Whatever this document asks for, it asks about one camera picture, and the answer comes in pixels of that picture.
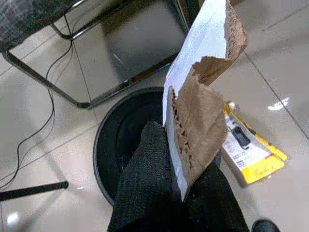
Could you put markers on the black round rubbish bin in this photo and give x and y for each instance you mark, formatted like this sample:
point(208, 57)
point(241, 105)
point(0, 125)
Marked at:
point(113, 145)

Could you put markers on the black metal bar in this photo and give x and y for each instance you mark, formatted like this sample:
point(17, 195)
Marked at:
point(33, 189)

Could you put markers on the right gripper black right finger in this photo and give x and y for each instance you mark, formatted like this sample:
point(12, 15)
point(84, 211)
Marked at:
point(214, 200)

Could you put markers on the torn white brown cardboard piece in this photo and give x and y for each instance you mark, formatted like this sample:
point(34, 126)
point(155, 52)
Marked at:
point(200, 120)

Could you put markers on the grey fabric covered chair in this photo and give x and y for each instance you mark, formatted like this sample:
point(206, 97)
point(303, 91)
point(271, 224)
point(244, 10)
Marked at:
point(21, 19)

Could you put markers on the yellow white product box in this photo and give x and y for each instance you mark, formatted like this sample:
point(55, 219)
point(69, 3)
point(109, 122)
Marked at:
point(256, 159)

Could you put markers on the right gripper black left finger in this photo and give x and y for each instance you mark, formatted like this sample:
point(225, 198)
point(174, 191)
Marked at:
point(144, 174)

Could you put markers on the black right robot foot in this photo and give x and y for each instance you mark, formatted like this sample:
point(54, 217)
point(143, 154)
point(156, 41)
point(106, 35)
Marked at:
point(265, 226)

